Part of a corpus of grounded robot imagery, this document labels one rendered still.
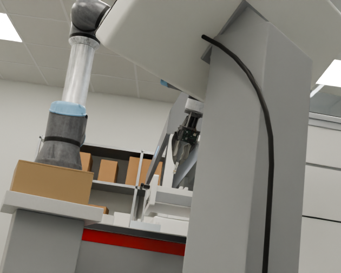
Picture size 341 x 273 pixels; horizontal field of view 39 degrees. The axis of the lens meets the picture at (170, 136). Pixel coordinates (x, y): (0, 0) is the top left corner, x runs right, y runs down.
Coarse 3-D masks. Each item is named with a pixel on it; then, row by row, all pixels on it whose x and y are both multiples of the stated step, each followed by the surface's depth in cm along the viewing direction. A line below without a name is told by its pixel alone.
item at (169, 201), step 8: (160, 192) 168; (168, 192) 168; (176, 192) 168; (184, 192) 169; (192, 192) 169; (160, 200) 167; (168, 200) 167; (176, 200) 167; (184, 200) 168; (160, 208) 177; (168, 208) 174; (176, 208) 171; (184, 208) 169; (184, 216) 189
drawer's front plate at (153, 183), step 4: (156, 176) 167; (152, 180) 171; (156, 180) 167; (152, 184) 167; (156, 184) 166; (152, 188) 166; (156, 188) 166; (148, 192) 183; (152, 192) 166; (148, 196) 178; (152, 196) 165; (148, 200) 173; (152, 200) 165; (148, 204) 169; (152, 204) 164; (148, 208) 171; (152, 208) 169; (144, 212) 190; (148, 212) 182
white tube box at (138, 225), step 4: (132, 220) 197; (132, 224) 197; (136, 224) 197; (140, 224) 197; (144, 224) 197; (148, 224) 197; (152, 224) 197; (156, 224) 198; (140, 228) 197; (144, 228) 197; (148, 228) 197; (152, 228) 197; (156, 228) 197; (160, 228) 197
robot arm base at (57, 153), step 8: (48, 136) 153; (56, 136) 152; (48, 144) 152; (56, 144) 151; (64, 144) 151; (72, 144) 153; (80, 144) 157; (40, 152) 152; (48, 152) 150; (56, 152) 149; (64, 152) 150; (72, 152) 152; (40, 160) 149; (48, 160) 148; (56, 160) 148; (64, 160) 149; (72, 160) 150; (80, 160) 155; (80, 168) 153
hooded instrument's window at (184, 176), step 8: (184, 144) 272; (192, 152) 272; (160, 160) 305; (176, 160) 269; (192, 160) 270; (160, 168) 292; (184, 168) 269; (192, 168) 269; (152, 176) 370; (160, 176) 281; (176, 176) 267; (184, 176) 267; (192, 176) 268; (160, 184) 269; (176, 184) 266; (184, 184) 266; (192, 184) 267; (144, 200) 436; (144, 208) 411; (144, 216) 387; (152, 216) 291
